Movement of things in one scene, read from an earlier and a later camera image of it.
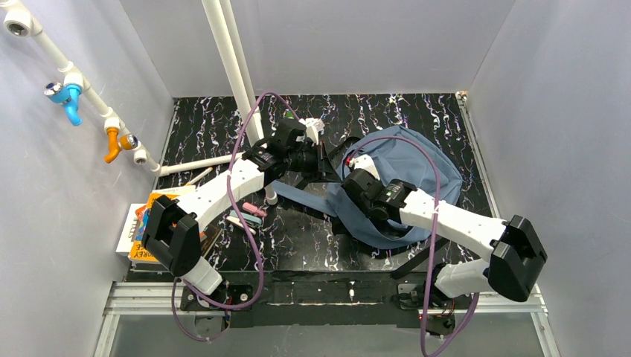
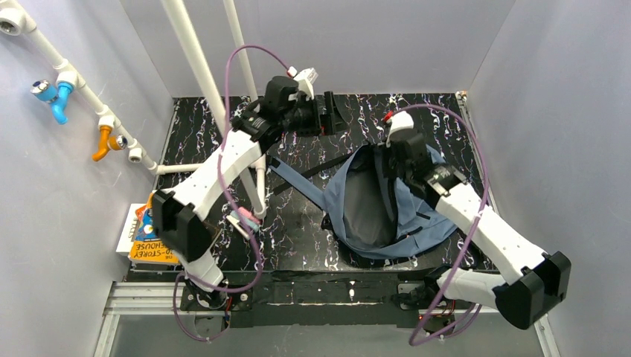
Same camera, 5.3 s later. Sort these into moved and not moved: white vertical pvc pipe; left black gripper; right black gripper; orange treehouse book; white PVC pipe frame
Moved: white vertical pvc pipe; left black gripper; right black gripper
Not moved: white PVC pipe frame; orange treehouse book
